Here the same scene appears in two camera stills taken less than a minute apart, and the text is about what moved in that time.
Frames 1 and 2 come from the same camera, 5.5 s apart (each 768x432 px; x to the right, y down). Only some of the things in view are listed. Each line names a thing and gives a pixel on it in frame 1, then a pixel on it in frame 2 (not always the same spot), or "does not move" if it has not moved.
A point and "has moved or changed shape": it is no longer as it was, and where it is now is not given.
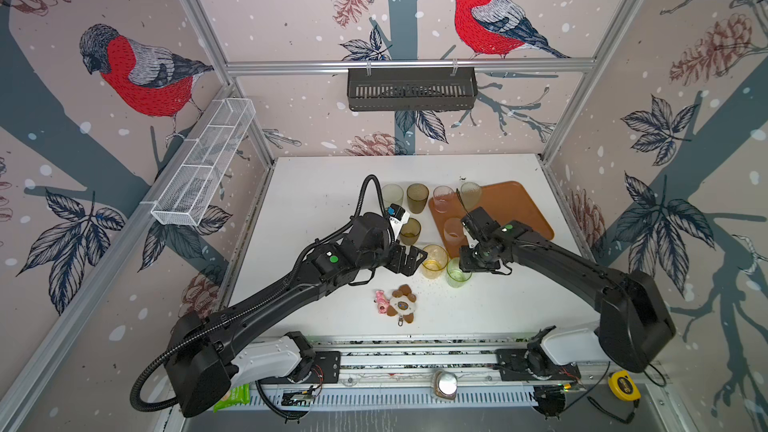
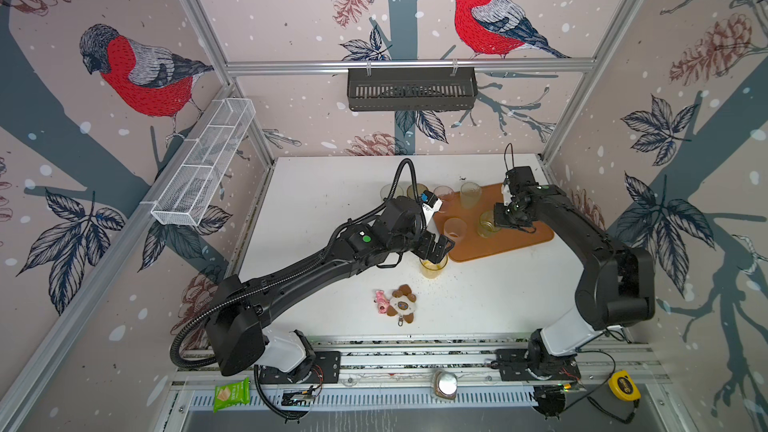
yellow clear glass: [434, 263] does not move
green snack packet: [238, 395] does not move
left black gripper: [412, 264] -> [439, 251]
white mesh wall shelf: [183, 201] does not move
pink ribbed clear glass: [443, 198] does not move
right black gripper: [465, 262] -> [500, 219]
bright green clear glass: [456, 277] has moved or changed shape
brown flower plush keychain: [402, 304] does not move
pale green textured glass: [471, 193] does not move
